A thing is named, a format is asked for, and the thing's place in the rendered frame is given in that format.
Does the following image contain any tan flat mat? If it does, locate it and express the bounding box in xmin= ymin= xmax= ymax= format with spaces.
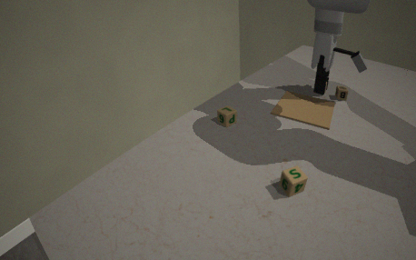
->
xmin=271 ymin=91 xmax=335 ymax=130

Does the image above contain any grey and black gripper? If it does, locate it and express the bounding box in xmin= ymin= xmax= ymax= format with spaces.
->
xmin=312 ymin=30 xmax=342 ymax=95

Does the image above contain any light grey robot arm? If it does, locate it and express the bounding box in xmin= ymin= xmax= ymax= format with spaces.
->
xmin=308 ymin=0 xmax=371 ymax=73

